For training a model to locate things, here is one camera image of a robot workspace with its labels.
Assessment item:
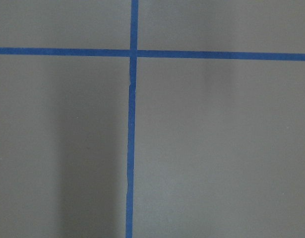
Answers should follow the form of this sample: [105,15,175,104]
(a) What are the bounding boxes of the brown paper table cover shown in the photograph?
[0,0,305,238]

